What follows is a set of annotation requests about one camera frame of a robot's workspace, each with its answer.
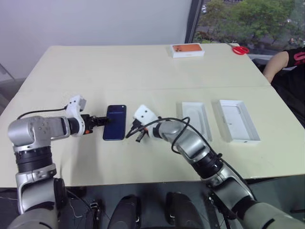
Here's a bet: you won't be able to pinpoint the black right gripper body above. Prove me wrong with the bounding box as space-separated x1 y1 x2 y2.
132 118 150 137

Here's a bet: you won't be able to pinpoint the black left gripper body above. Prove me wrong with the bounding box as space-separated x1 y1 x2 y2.
80 114 97 135

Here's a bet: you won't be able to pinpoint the dark blue smartphone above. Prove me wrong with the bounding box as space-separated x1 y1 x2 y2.
102 104 127 141

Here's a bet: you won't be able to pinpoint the white phone box base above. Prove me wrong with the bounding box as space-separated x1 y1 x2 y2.
175 102 213 143

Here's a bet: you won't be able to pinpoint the white box with orange print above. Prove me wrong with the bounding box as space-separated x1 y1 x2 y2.
169 42 205 59

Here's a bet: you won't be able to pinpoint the white phone box lid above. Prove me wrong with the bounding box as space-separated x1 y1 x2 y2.
211 99 261 146

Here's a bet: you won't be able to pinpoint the person in black shirt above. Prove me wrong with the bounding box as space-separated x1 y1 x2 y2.
271 45 305 131

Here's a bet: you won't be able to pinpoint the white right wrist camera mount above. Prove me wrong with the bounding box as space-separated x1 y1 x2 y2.
132 104 159 127

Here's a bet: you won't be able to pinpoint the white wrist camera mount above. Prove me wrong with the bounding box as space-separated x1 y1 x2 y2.
132 104 159 127
63 94 88 137

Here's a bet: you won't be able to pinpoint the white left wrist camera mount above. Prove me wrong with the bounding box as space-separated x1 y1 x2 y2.
63 94 88 137

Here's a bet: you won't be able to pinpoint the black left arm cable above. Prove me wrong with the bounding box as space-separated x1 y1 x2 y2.
17 107 68 120

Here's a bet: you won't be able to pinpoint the dark window frame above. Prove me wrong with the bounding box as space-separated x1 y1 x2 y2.
184 0 203 45

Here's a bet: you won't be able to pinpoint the red handled scissors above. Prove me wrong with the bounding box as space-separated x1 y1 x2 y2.
224 42 250 56

